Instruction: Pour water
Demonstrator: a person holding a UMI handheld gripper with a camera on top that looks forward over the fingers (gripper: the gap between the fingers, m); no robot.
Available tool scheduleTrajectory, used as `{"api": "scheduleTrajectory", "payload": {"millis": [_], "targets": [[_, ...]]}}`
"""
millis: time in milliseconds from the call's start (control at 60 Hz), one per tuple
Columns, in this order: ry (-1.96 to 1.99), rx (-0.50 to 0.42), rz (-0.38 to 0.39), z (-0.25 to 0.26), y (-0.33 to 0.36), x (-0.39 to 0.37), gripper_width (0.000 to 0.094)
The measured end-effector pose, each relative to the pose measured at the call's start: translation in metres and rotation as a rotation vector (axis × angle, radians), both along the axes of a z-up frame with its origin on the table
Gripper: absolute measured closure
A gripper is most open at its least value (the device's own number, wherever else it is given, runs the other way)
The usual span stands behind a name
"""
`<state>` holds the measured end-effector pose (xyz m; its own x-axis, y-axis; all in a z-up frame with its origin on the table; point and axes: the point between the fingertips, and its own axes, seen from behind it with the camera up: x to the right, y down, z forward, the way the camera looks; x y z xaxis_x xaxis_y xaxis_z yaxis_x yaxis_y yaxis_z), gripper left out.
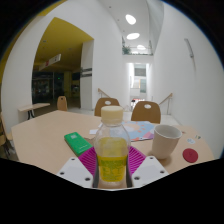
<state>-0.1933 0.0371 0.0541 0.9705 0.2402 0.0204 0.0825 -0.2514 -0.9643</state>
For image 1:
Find small wooden side table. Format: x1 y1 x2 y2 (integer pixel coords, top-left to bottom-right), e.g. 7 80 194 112
17 102 51 120

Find colourful illustrated booklet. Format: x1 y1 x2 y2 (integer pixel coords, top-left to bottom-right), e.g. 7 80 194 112
122 120 156 143

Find green balcony plant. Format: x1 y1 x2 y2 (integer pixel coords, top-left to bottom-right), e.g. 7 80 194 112
121 45 132 55

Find round ceiling lights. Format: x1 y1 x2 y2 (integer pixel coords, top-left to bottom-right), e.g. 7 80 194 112
125 13 147 51

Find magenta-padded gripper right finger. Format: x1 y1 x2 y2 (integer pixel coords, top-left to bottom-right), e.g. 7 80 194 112
126 145 170 190

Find green box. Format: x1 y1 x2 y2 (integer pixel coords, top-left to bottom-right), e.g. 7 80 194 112
64 131 94 157

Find white mug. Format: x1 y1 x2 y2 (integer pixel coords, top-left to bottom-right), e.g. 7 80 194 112
152 124 183 160

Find wooden chair with oval hole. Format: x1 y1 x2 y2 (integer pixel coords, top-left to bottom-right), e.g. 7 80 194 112
56 95 69 112
94 97 121 118
130 100 162 124

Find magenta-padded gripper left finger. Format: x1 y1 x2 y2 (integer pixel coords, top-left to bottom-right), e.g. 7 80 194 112
56 146 100 190

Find flat round red coaster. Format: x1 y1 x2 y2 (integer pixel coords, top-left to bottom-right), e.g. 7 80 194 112
182 148 199 164

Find white hanging sign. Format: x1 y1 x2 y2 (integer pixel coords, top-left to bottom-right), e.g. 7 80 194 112
38 53 62 72

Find dark wall sign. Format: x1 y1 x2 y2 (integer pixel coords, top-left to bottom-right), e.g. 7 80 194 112
79 67 93 78

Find clear bottle with yellow label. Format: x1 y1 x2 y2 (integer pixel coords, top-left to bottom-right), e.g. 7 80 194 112
93 105 132 190

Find wooden stair handrail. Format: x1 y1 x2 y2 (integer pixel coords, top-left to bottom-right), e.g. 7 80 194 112
159 92 174 116
97 88 111 99

